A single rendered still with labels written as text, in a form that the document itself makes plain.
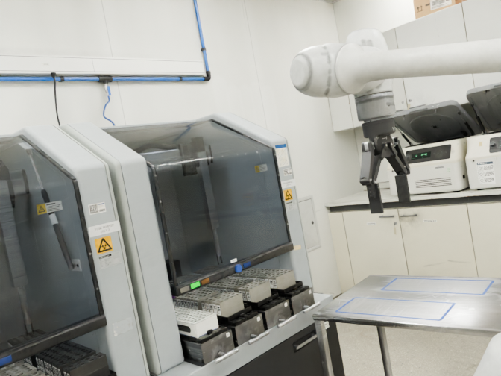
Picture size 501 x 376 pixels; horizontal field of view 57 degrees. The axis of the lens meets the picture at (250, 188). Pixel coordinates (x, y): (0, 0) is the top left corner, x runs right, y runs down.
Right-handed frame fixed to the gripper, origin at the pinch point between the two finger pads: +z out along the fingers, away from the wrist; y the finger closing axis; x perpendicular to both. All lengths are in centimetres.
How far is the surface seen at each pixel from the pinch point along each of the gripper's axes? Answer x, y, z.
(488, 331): -10.6, 19.4, 38.3
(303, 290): 66, 38, 40
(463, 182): 70, 224, 24
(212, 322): 70, -8, 36
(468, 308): -1, 33, 38
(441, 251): 91, 219, 72
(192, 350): 71, -17, 42
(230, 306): 73, 4, 35
